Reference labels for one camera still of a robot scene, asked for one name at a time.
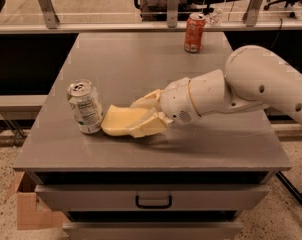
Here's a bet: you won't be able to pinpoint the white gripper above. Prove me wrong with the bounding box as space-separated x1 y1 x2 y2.
126 77 200 138

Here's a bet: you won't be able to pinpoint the yellow sponge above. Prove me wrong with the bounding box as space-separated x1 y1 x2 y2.
101 105 148 136

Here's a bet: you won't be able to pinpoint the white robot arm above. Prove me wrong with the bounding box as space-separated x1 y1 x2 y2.
126 45 302 137

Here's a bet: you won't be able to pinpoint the white green 7up can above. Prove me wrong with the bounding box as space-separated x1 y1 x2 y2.
67 79 103 134

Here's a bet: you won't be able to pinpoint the orange soda can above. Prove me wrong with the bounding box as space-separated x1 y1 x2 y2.
184 13 206 53

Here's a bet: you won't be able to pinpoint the grey drawer cabinet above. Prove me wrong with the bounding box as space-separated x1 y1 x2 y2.
14 33 290 240

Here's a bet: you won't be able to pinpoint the crumpled clear plastic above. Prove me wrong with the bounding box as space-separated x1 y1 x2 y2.
206 9 223 26

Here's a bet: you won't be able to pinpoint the metal railing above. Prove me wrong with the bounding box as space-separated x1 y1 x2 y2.
0 0 302 33

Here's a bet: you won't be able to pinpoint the cardboard box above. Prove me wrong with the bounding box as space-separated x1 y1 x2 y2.
5 172 68 230

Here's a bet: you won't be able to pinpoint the black drawer handle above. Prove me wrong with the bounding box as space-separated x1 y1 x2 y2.
135 195 173 209

